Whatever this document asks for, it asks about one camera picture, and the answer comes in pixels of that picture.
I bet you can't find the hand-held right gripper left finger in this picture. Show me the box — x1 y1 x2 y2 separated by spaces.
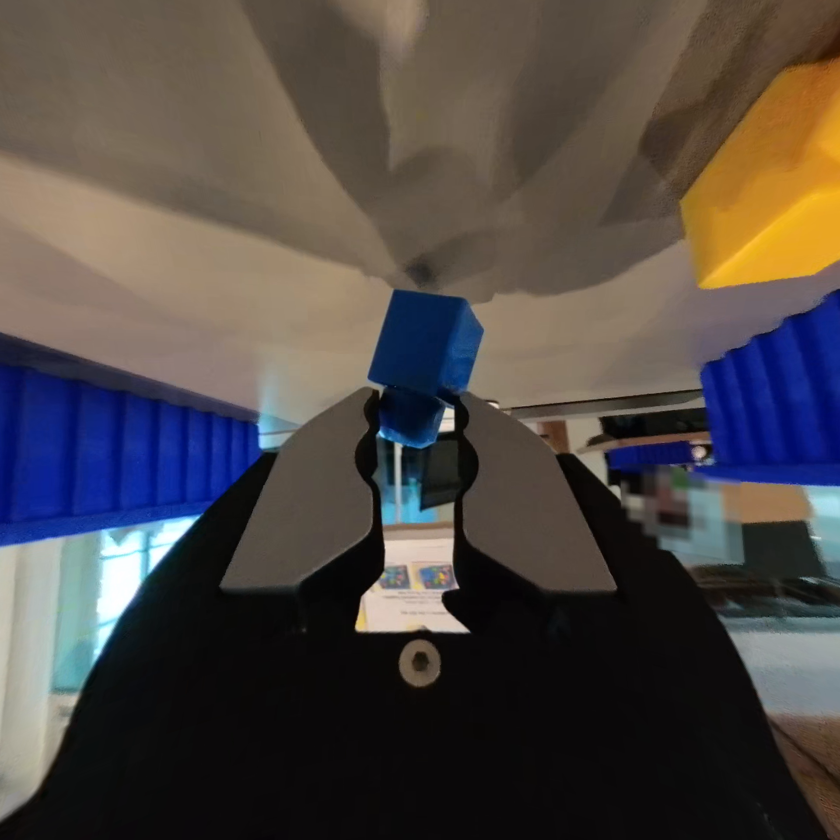
220 387 386 596

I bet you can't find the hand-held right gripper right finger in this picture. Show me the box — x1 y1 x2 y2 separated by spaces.
445 392 618 596

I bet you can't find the blue toy block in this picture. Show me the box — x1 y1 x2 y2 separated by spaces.
367 290 485 449

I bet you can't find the blue plastic bin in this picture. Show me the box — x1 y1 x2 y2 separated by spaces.
699 298 840 488
0 333 263 547
607 441 713 470

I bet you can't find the yellow toy block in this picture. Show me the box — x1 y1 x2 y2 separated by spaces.
680 58 840 290

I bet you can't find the printed instruction sheet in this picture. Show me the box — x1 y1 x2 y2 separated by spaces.
356 521 470 634

